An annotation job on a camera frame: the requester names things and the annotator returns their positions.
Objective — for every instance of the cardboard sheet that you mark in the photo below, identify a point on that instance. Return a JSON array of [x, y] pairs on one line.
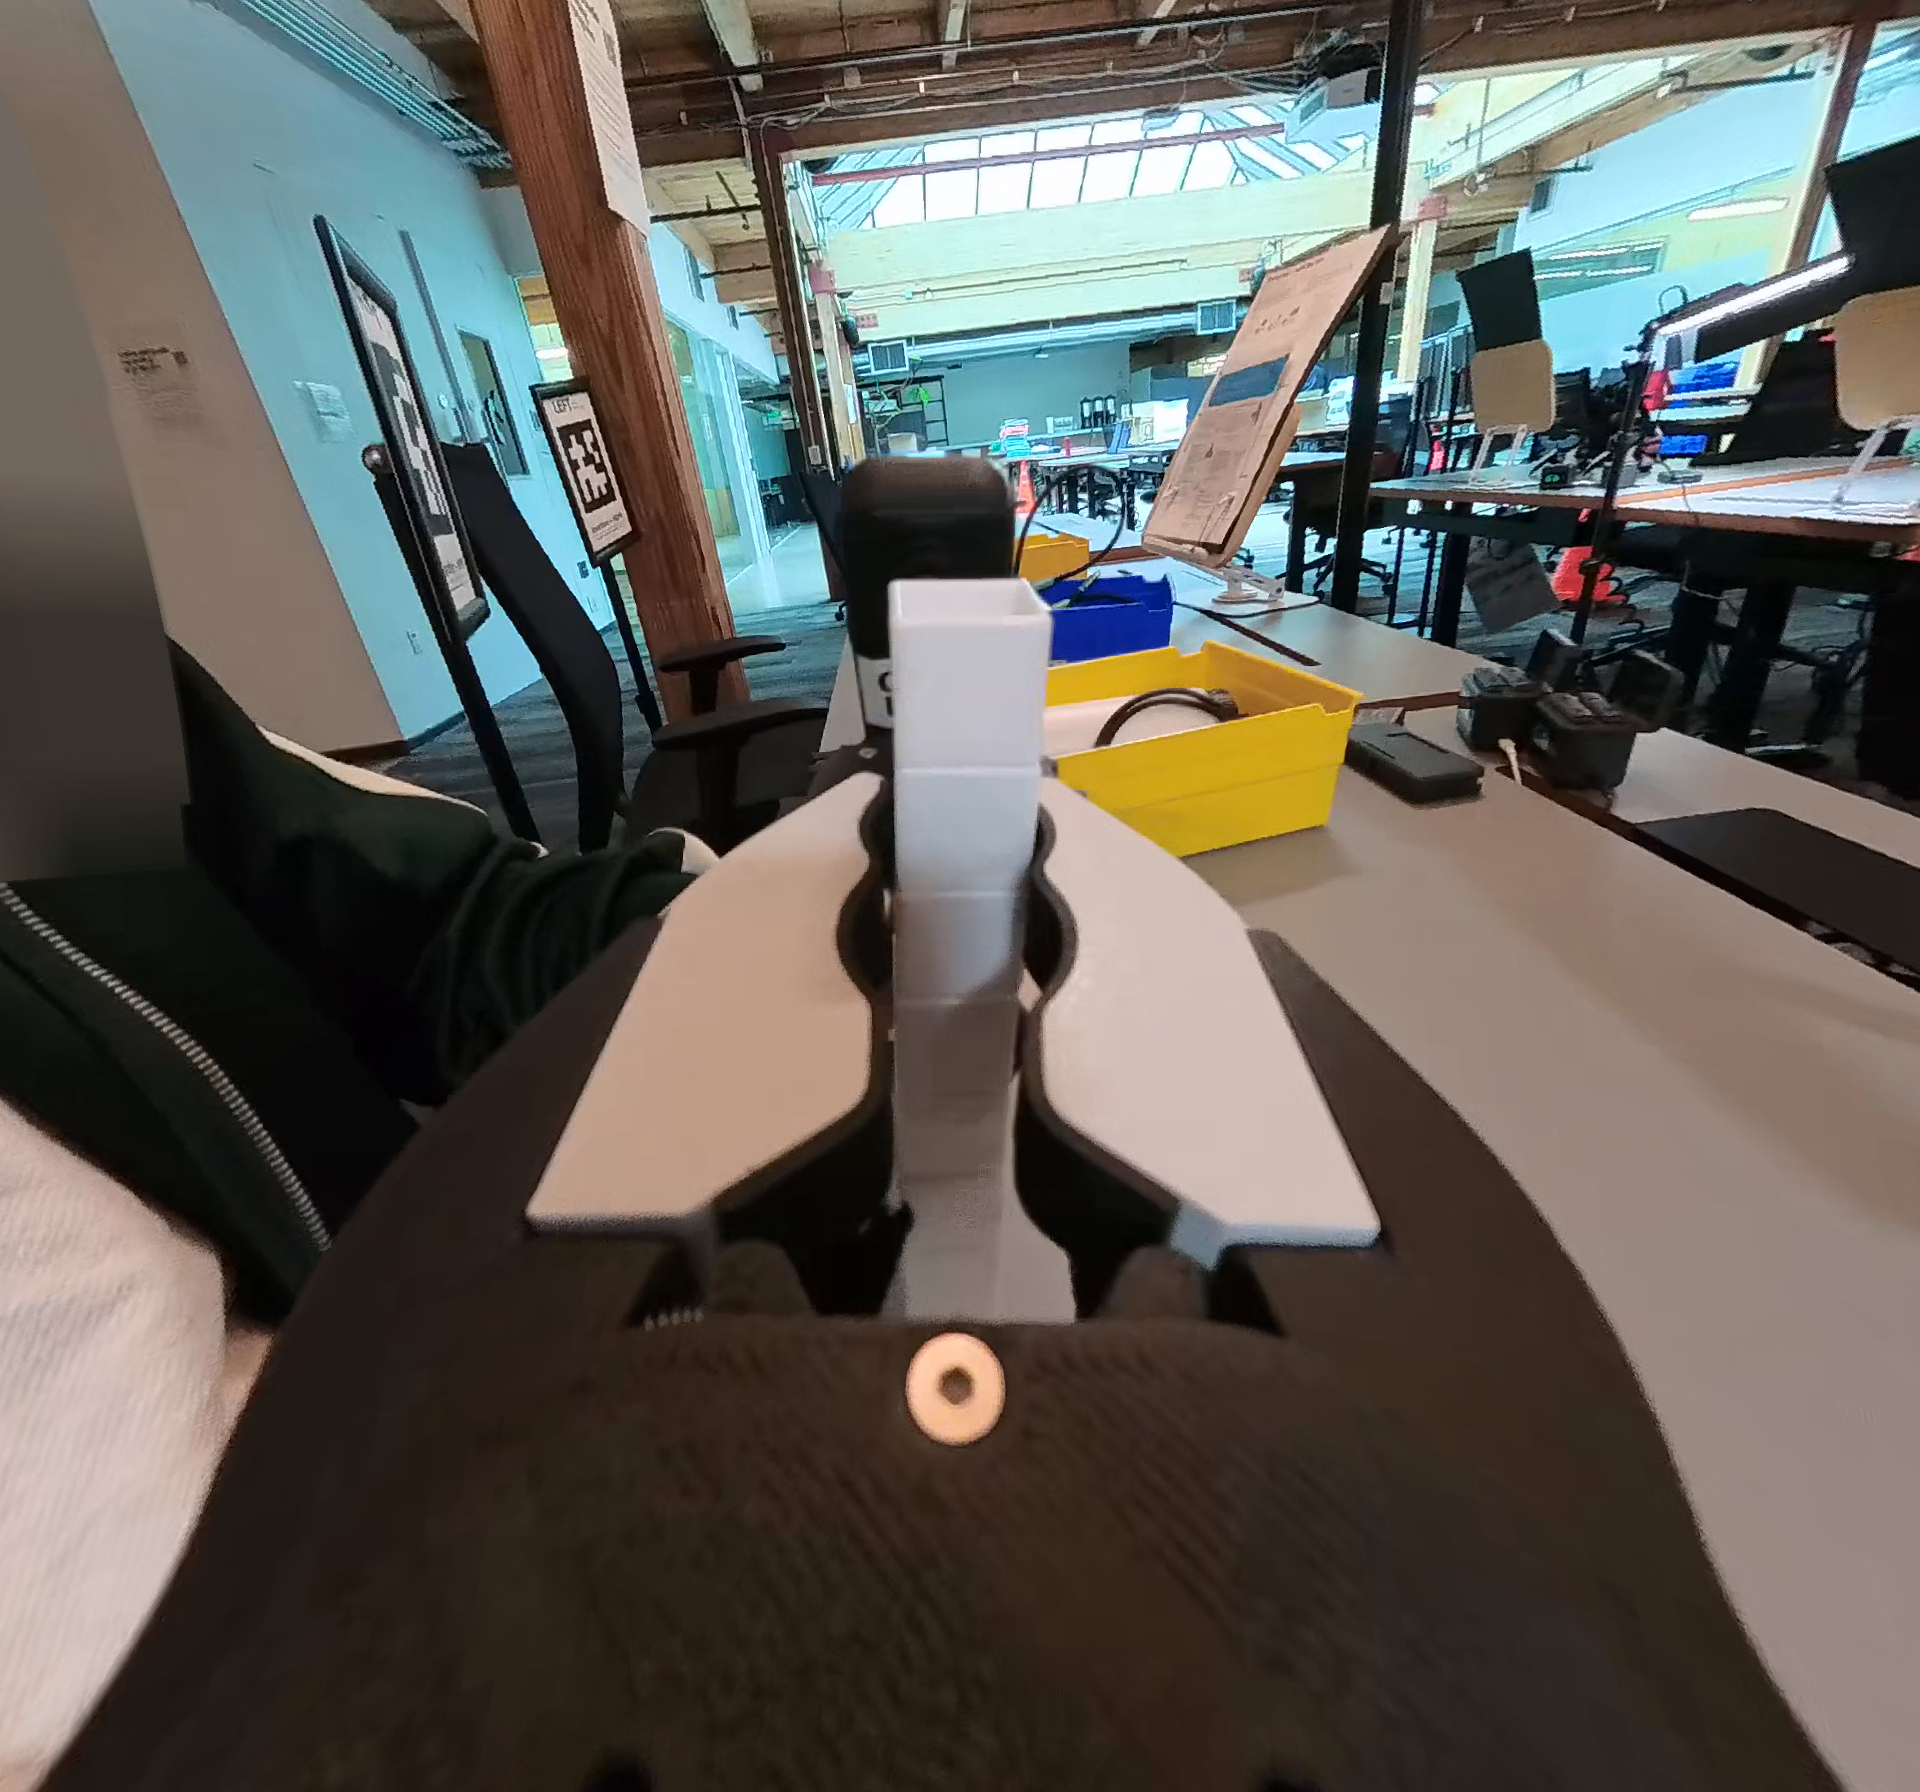
[[1259, 395]]

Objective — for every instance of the yellow plastic bin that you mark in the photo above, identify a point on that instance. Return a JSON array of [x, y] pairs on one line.
[[1230, 787]]

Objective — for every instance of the black pole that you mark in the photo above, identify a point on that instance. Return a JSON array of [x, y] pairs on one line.
[[1386, 245]]

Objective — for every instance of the tall black framed poster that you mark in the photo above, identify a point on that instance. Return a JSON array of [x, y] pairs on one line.
[[398, 426]]

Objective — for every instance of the large stand with tan board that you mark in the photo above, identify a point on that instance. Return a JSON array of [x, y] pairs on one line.
[[1885, 367]]

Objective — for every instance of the wooden post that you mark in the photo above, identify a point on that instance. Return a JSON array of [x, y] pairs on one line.
[[599, 321]]

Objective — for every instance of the white paper notice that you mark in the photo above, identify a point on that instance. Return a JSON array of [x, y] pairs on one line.
[[599, 66]]

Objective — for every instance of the black flat pad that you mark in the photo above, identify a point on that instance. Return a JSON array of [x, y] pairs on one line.
[[1800, 877]]

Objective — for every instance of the blue plastic bin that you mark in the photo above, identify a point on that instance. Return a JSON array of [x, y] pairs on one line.
[[1111, 622]]

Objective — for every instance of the black office chair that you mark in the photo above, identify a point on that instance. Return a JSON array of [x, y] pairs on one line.
[[525, 622]]

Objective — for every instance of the framed marker sign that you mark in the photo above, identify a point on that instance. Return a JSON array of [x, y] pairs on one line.
[[584, 471]]

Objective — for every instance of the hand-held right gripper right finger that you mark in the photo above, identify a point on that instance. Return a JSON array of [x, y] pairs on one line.
[[1201, 1072]]

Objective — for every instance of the black lamp bar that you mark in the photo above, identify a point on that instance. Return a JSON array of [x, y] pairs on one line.
[[1755, 299]]

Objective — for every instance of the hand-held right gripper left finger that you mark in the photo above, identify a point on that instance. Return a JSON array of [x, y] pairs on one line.
[[703, 1057]]

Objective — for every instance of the small yellow bin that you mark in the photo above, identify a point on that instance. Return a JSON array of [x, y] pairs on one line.
[[1052, 560]]

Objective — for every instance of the white long box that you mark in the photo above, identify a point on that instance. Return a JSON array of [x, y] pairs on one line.
[[967, 772]]

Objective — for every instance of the grey desk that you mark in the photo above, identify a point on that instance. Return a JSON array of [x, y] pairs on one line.
[[1577, 1072]]

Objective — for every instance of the dark green zip jacket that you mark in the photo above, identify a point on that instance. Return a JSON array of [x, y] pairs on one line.
[[150, 997]]

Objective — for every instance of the black flat box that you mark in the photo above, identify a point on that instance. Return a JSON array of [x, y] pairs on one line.
[[1409, 766]]

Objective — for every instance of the person's left forearm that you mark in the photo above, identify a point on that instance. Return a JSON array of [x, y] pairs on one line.
[[572, 937]]

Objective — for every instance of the small stand with tan board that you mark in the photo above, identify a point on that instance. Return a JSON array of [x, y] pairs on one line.
[[1508, 367]]

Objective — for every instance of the black charging case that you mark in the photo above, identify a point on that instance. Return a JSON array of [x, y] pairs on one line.
[[1588, 742], [1499, 710]]

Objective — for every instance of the cream white shirt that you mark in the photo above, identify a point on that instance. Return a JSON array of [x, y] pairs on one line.
[[90, 1373]]

